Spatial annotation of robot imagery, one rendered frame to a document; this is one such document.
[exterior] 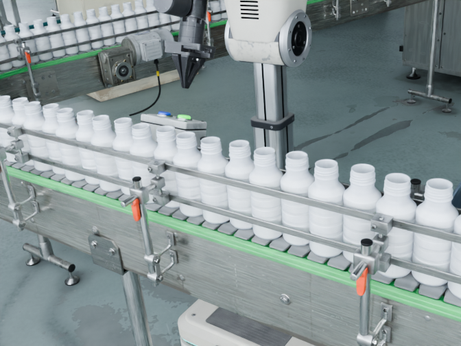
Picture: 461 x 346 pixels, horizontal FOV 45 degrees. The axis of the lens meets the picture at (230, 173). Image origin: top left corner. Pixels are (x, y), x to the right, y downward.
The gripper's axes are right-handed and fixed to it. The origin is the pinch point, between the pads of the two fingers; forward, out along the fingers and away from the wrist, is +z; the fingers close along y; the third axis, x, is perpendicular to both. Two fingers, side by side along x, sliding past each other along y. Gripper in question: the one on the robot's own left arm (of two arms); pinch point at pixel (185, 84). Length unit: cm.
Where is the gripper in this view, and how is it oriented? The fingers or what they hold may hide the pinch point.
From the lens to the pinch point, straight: 129.8
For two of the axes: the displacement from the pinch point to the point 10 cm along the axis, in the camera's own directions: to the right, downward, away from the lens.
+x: 5.7, -0.7, 8.2
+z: -1.3, 9.8, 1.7
